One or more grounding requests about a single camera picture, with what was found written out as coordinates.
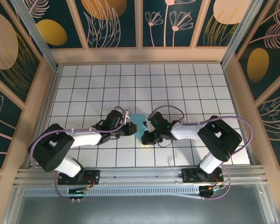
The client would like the light blue paper sheet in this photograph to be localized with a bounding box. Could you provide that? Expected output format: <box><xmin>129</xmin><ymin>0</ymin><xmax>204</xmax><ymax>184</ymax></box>
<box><xmin>130</xmin><ymin>113</ymin><xmax>148</xmax><ymax>141</ymax></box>

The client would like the grey metal sheet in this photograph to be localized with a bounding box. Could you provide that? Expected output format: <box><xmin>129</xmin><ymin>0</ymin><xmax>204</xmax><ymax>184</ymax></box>
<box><xmin>14</xmin><ymin>183</ymin><xmax>271</xmax><ymax>224</ymax></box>

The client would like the small circuit board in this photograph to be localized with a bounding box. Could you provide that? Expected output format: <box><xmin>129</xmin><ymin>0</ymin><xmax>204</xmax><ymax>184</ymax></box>
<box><xmin>199</xmin><ymin>185</ymin><xmax>225</xmax><ymax>199</ymax></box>
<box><xmin>68</xmin><ymin>186</ymin><xmax>89</xmax><ymax>196</ymax></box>

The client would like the purple cable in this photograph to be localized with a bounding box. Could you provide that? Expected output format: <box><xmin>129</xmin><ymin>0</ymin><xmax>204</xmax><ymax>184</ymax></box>
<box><xmin>147</xmin><ymin>105</ymin><xmax>254</xmax><ymax>202</ymax></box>
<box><xmin>29</xmin><ymin>106</ymin><xmax>131</xmax><ymax>202</ymax></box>

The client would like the aluminium mounting rail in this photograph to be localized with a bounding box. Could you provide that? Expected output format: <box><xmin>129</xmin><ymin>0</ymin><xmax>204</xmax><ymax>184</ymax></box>
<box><xmin>13</xmin><ymin>165</ymin><xmax>267</xmax><ymax>187</ymax></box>

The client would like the perforated metal cable tray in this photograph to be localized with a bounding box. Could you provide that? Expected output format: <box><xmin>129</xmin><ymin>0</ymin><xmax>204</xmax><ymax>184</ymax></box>
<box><xmin>23</xmin><ymin>188</ymin><xmax>203</xmax><ymax>197</ymax></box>

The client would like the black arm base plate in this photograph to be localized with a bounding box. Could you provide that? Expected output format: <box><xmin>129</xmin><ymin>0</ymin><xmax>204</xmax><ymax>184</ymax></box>
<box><xmin>181</xmin><ymin>168</ymin><xmax>224</xmax><ymax>184</ymax></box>
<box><xmin>57</xmin><ymin>169</ymin><xmax>101</xmax><ymax>185</ymax></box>

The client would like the aluminium side rail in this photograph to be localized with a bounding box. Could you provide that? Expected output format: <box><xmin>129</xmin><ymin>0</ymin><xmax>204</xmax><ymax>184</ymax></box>
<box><xmin>27</xmin><ymin>65</ymin><xmax>61</xmax><ymax>169</ymax></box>

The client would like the aluminium corner post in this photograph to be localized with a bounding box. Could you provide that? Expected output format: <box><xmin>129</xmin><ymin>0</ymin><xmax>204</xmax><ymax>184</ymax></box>
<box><xmin>220</xmin><ymin>0</ymin><xmax>263</xmax><ymax>68</ymax></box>
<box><xmin>10</xmin><ymin>0</ymin><xmax>59</xmax><ymax>70</ymax></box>

